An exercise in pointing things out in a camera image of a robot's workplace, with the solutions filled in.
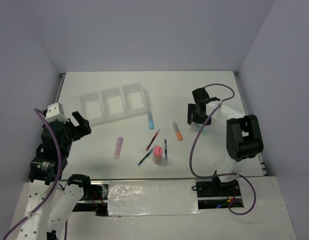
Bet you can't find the pink-lidded small bottle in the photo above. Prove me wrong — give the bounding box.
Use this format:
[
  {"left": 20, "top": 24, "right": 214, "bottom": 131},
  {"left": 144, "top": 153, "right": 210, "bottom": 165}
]
[{"left": 152, "top": 146, "right": 163, "bottom": 165}]

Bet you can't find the silver foil cover panel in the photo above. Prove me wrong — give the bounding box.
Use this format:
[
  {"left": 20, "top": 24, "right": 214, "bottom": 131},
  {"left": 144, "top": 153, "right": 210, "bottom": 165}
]
[{"left": 107, "top": 179, "right": 200, "bottom": 217}]

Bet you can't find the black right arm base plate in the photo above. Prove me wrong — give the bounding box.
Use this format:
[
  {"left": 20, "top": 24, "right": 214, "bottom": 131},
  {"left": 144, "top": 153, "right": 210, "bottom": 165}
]
[{"left": 191, "top": 178, "right": 241, "bottom": 199}]

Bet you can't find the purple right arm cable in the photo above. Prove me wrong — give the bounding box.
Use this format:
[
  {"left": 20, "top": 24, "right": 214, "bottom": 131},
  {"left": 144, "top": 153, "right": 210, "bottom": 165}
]
[{"left": 189, "top": 83, "right": 257, "bottom": 216}]

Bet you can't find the light blue pen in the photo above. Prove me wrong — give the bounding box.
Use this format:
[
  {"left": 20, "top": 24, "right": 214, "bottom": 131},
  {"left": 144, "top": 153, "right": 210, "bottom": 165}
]
[{"left": 137, "top": 148, "right": 154, "bottom": 166}]

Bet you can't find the white three-compartment tray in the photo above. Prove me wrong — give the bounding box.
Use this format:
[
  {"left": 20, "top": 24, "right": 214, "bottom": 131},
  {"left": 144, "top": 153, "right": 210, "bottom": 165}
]
[{"left": 78, "top": 82, "right": 149, "bottom": 127}]

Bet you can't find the dark blue pen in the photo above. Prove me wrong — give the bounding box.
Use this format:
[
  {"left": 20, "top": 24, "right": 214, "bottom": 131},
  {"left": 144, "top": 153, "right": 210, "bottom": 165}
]
[{"left": 164, "top": 138, "right": 168, "bottom": 160}]

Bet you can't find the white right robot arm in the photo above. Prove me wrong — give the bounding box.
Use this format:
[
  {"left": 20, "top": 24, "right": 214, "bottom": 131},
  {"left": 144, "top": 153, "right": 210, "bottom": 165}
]
[{"left": 187, "top": 87, "right": 264, "bottom": 196}]

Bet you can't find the blue highlighter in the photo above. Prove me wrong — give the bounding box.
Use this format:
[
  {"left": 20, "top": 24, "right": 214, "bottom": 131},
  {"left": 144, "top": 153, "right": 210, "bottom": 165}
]
[{"left": 147, "top": 111, "right": 155, "bottom": 130}]

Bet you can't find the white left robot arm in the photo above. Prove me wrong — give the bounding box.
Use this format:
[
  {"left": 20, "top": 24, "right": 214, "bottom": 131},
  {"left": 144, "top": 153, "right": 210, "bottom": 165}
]
[{"left": 16, "top": 103, "right": 93, "bottom": 240}]

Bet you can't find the pink highlighter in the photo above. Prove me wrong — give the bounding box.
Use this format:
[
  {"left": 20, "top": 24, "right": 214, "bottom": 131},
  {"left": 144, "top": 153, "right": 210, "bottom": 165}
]
[{"left": 114, "top": 136, "right": 124, "bottom": 160}]

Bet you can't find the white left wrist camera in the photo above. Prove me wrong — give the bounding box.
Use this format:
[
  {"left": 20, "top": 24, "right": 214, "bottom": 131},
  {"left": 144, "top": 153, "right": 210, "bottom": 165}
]
[{"left": 45, "top": 102, "right": 68, "bottom": 123}]

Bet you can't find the orange highlighter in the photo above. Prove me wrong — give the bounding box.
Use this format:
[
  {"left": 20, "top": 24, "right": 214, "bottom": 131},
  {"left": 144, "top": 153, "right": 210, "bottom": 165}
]
[{"left": 172, "top": 121, "right": 183, "bottom": 141}]

